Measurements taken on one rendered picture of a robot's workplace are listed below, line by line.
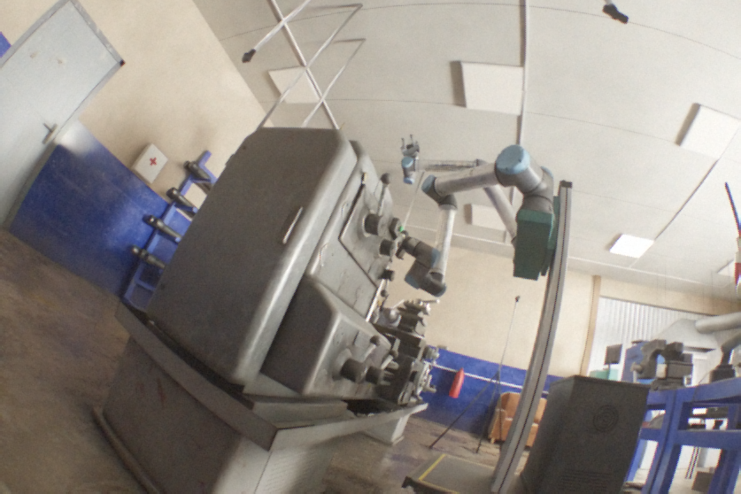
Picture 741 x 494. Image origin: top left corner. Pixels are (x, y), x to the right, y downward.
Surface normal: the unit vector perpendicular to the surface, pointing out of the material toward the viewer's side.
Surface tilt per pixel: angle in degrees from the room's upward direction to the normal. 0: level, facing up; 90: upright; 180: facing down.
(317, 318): 90
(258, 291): 90
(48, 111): 90
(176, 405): 90
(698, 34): 180
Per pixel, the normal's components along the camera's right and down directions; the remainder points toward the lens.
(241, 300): -0.28, -0.51
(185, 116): 0.89, 0.18
